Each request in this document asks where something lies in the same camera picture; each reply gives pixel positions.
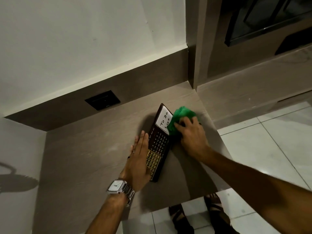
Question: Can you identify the person's left hand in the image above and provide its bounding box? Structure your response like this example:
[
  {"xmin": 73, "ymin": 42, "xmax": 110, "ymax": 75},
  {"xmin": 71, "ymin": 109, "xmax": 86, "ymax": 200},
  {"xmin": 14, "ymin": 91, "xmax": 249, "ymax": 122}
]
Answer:
[{"xmin": 119, "ymin": 130, "xmax": 151, "ymax": 193}]

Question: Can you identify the person's left forearm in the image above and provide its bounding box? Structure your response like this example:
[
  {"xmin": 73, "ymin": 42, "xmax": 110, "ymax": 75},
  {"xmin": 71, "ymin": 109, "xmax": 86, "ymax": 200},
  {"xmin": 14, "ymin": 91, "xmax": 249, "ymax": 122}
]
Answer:
[{"xmin": 85, "ymin": 191, "xmax": 130, "ymax": 234}]

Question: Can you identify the black framed window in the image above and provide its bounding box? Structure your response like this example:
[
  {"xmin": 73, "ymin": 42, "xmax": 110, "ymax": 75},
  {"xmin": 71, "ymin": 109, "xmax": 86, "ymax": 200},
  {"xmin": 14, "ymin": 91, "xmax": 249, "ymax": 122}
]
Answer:
[{"xmin": 224, "ymin": 0, "xmax": 312, "ymax": 47}]

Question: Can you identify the person's left black sandal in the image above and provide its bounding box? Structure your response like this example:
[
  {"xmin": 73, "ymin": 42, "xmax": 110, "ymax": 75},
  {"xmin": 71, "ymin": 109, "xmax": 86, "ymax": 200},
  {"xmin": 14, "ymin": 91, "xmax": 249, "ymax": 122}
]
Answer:
[{"xmin": 168, "ymin": 204, "xmax": 195, "ymax": 234}]

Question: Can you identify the person's right black sandal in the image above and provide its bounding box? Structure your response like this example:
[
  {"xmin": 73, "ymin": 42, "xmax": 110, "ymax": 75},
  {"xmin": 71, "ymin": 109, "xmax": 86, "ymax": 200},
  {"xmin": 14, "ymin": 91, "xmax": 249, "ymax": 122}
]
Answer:
[{"xmin": 204, "ymin": 193, "xmax": 240, "ymax": 234}]

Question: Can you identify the person's right hand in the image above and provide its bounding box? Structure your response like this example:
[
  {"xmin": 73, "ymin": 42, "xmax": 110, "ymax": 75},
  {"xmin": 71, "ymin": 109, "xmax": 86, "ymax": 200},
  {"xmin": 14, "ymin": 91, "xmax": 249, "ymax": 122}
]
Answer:
[{"xmin": 174, "ymin": 116, "xmax": 212, "ymax": 164}]

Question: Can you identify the black wall socket plate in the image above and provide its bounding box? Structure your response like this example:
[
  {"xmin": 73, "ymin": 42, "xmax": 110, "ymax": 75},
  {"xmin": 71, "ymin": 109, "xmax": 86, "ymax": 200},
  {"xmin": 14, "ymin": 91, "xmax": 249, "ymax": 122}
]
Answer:
[{"xmin": 85, "ymin": 90, "xmax": 121, "ymax": 111}]

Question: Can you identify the green cleaning cloth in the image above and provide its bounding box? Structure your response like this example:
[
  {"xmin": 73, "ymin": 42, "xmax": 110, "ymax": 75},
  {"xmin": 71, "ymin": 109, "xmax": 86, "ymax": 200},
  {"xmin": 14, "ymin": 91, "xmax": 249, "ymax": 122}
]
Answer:
[{"xmin": 167, "ymin": 106, "xmax": 199, "ymax": 136}]

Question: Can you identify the person's right forearm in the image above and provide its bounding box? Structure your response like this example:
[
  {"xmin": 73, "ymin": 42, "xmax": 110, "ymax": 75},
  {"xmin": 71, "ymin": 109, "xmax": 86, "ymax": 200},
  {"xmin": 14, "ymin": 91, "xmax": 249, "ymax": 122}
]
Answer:
[{"xmin": 199, "ymin": 147, "xmax": 312, "ymax": 234}]

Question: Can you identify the silver square wristwatch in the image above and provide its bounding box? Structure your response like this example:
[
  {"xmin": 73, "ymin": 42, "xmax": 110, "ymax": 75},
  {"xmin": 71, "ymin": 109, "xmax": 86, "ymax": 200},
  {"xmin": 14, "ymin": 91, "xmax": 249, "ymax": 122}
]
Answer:
[{"xmin": 106, "ymin": 179, "xmax": 135, "ymax": 207}]

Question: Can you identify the dark brown desk calendar board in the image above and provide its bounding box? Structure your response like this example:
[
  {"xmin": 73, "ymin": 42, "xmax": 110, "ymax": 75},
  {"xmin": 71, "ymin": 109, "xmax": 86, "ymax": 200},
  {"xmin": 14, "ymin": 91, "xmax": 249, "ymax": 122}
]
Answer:
[{"xmin": 146, "ymin": 103, "xmax": 176, "ymax": 182}]

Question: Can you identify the person's black sandal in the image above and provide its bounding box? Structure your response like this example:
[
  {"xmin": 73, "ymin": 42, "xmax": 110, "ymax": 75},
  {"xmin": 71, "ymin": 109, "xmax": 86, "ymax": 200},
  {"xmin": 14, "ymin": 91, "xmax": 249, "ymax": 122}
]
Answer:
[
  {"xmin": 168, "ymin": 204, "xmax": 195, "ymax": 234},
  {"xmin": 204, "ymin": 193, "xmax": 240, "ymax": 234}
]

